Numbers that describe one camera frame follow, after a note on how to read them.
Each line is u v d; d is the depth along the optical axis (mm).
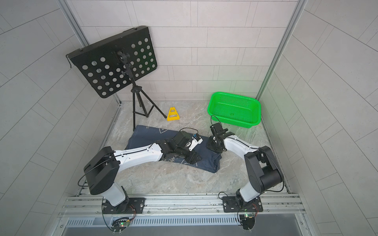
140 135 970
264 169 448
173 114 1086
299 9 716
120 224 650
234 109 1114
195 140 721
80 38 808
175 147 641
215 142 664
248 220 683
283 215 715
